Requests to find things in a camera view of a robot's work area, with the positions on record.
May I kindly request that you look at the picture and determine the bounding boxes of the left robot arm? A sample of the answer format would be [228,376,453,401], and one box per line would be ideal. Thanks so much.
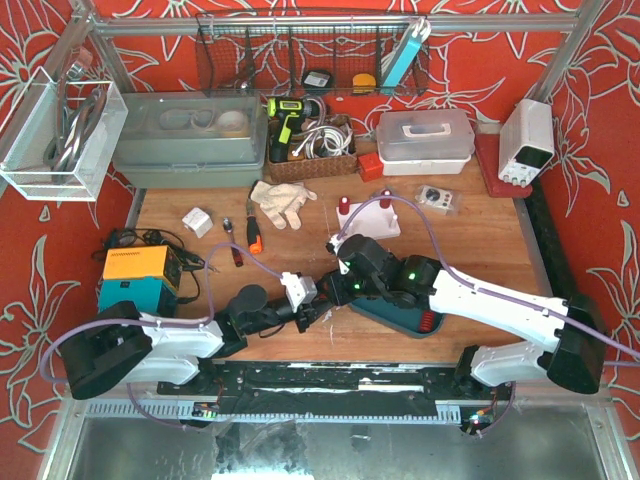
[59,284,332,400]

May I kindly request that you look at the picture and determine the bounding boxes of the grey storage box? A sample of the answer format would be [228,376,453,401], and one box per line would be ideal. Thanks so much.
[112,92,268,189]

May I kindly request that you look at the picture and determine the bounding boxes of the green yellow cordless drill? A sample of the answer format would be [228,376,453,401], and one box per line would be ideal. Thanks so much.
[266,96,324,163]

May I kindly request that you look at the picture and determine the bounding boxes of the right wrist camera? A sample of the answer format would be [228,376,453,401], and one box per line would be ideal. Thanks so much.
[326,234,349,275]

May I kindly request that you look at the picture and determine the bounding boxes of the small white adapter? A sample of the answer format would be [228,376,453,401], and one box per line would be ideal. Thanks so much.
[182,207,213,238]

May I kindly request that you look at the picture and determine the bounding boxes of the red handled small ratchet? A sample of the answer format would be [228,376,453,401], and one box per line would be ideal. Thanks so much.
[222,217,244,268]

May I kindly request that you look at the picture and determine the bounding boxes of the blue white tool case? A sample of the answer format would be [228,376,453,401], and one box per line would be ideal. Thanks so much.
[380,17,432,94]

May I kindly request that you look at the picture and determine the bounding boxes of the white plastic toolbox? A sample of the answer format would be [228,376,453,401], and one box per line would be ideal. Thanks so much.
[376,109,475,176]

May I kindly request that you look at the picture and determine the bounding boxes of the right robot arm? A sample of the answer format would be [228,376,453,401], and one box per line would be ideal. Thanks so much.
[326,234,606,394]

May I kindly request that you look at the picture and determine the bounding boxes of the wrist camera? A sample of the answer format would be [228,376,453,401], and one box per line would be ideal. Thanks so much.
[326,234,349,275]
[280,272,317,313]

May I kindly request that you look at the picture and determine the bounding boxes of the orange teal device box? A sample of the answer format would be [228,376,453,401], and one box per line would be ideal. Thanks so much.
[98,245,182,317]

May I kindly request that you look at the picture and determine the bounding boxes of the white power supply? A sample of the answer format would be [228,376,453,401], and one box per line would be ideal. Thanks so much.
[498,99,554,188]

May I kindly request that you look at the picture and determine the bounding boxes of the orange power cube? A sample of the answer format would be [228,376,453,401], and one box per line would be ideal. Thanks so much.
[358,152,384,182]

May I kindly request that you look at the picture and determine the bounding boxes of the teal plastic tray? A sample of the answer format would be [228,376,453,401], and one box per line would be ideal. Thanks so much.
[349,298,445,339]

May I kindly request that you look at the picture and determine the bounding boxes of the woven basket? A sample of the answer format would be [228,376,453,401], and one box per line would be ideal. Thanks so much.
[265,140,358,183]

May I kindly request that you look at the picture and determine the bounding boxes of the white coiled cable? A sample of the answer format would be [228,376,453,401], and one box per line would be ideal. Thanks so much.
[292,124,354,159]

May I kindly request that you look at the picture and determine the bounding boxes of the red mat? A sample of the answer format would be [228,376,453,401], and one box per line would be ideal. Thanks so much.
[475,133,533,199]

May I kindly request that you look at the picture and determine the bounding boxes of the yellow tape measure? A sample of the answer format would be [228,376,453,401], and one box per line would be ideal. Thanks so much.
[352,73,377,96]

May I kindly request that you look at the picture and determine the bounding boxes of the black wire basket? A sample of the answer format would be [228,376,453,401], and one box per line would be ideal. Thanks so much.
[195,10,429,96]

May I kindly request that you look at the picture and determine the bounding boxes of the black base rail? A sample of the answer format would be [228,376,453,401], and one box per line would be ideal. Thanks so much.
[157,361,512,418]

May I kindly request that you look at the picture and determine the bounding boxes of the bagged white control box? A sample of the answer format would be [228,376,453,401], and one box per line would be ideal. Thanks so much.
[415,185,460,215]

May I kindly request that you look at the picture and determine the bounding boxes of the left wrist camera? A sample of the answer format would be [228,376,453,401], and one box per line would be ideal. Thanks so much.
[280,272,317,313]

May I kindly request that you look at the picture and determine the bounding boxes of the white work glove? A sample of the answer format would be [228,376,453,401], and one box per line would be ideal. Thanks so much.
[249,181,317,230]

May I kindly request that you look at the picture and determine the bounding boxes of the black cable duct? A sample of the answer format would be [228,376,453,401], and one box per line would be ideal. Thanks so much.
[525,179,587,299]

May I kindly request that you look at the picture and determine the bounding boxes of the orange black handled screwdriver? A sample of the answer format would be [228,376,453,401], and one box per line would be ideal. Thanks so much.
[246,198,263,255]

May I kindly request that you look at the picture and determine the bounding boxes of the white four-peg base plate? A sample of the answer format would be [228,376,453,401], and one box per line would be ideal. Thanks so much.
[336,195,401,240]

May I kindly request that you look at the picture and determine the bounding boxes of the clear acrylic box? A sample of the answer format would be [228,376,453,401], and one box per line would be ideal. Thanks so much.
[1,68,128,202]

